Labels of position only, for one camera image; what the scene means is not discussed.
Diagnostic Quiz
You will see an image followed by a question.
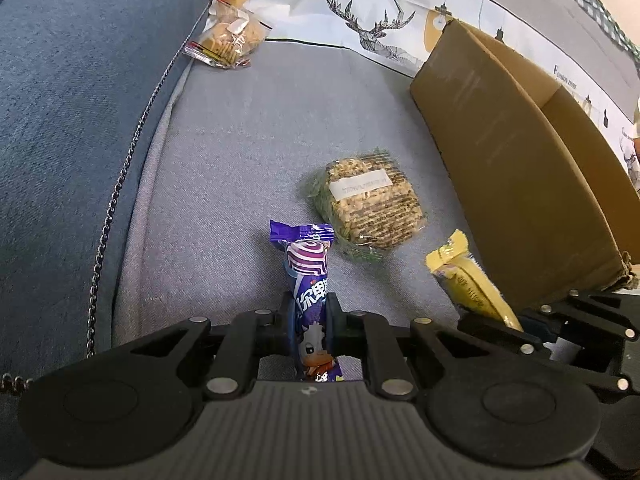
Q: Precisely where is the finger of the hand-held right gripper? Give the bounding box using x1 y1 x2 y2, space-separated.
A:
456 311 632 394
519 289 640 340

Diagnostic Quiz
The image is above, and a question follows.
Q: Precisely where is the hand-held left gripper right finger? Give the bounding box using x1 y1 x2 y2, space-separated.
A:
327 296 502 403

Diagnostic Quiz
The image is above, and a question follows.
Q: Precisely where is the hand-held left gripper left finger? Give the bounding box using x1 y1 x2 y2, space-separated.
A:
114 291 300 403

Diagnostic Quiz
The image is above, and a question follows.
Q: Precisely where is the purple snack packet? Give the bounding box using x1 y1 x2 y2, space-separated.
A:
269 219 344 384

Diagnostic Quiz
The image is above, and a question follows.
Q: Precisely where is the yellow snack packet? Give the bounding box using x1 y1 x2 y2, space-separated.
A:
425 229 525 334

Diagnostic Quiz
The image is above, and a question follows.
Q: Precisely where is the brown cardboard box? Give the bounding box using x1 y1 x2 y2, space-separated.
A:
409 18 640 312

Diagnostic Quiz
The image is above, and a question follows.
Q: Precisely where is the clear oat cracker packet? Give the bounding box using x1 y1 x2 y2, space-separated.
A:
312 148 429 262

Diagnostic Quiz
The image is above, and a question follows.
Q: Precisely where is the clear biscuit bag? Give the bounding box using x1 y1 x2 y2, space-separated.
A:
183 0 274 70

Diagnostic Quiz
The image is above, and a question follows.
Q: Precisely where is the blue fabric sofa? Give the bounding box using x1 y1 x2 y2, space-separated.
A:
0 0 481 463

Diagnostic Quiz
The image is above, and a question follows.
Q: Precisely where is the printed grey white sofa cover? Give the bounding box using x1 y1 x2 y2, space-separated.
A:
214 0 640 201

